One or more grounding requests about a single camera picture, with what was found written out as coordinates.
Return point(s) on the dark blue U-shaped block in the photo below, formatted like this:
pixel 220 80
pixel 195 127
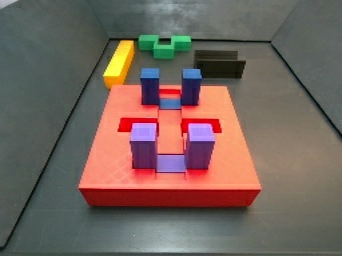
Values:
pixel 169 100

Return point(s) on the red slotted board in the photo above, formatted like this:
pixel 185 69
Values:
pixel 112 183

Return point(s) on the green zigzag block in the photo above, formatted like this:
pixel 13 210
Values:
pixel 148 42

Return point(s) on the black U-shaped bracket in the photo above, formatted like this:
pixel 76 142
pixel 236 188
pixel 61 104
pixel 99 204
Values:
pixel 219 64

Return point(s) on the purple U-shaped block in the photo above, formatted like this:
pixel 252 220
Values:
pixel 195 158

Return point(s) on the yellow long block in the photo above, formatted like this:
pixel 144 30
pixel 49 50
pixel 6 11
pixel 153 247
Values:
pixel 119 64

